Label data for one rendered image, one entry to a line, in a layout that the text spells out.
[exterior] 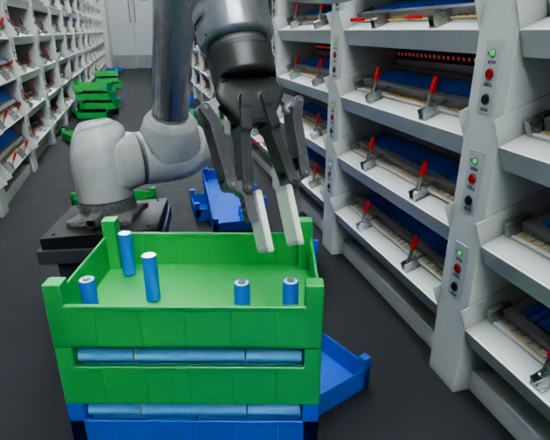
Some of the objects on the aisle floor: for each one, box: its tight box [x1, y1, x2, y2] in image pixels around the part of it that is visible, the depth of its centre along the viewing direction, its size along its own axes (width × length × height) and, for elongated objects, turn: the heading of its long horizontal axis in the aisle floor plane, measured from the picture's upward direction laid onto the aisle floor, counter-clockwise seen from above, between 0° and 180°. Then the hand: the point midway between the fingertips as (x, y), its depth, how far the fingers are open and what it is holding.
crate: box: [203, 166, 256, 232], centre depth 191 cm, size 30×20×8 cm
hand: (274, 220), depth 54 cm, fingers open, 3 cm apart
